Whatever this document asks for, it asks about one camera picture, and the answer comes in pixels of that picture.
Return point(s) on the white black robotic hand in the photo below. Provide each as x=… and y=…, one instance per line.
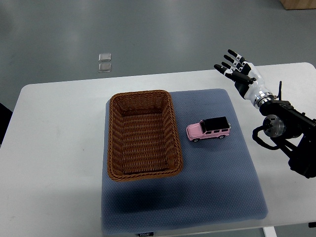
x=247, y=79

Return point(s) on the pink toy car black roof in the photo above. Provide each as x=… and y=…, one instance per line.
x=208, y=128

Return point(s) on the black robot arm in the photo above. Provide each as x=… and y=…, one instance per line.
x=289, y=130

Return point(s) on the brown wicker basket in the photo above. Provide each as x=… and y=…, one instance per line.
x=143, y=139

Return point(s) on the wooden box corner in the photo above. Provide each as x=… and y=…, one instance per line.
x=298, y=4

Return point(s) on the blue quilted mat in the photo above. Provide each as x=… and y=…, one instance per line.
x=218, y=182

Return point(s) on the upper floor outlet plate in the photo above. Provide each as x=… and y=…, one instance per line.
x=104, y=57

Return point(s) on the white table leg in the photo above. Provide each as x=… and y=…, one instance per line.
x=269, y=231

